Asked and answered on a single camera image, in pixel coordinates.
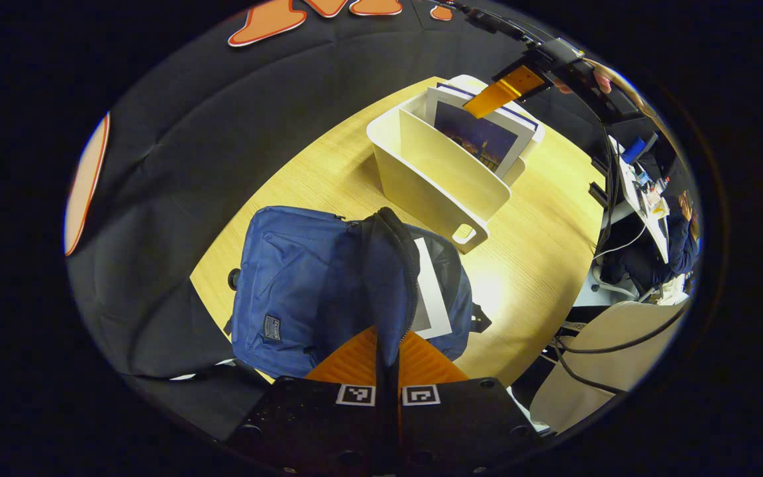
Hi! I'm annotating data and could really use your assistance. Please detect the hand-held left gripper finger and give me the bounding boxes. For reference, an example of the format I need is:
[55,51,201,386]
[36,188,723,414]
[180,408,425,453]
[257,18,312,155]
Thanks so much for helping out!
[223,326,389,477]
[388,331,544,477]

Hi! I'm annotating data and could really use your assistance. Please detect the dark blue cover book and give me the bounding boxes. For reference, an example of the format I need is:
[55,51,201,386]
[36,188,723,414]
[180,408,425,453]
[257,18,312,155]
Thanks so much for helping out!
[425,83,540,180]

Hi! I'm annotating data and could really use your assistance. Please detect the white bookshelf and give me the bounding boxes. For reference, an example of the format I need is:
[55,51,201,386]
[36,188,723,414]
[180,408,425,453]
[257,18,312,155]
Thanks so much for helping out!
[366,74,546,255]

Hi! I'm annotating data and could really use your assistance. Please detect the grey portrait cover book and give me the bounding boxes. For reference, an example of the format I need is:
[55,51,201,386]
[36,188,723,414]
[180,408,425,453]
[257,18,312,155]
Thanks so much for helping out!
[410,237,454,340]

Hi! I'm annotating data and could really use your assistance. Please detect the blue schoolbag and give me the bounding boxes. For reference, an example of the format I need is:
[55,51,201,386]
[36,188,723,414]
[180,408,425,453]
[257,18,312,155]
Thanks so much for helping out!
[223,205,492,380]

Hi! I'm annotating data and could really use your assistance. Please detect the cluttered white office desk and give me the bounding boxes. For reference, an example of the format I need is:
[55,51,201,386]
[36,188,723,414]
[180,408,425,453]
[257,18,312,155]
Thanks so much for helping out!
[610,136,672,262]

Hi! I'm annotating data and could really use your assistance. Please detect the black backdrop cloth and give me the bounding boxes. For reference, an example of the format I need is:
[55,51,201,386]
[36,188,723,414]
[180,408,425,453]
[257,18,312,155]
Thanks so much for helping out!
[64,0,621,441]

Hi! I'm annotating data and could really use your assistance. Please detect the black floor cable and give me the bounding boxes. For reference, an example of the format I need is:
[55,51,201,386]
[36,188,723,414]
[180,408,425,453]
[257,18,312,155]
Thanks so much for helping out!
[550,301,690,395]

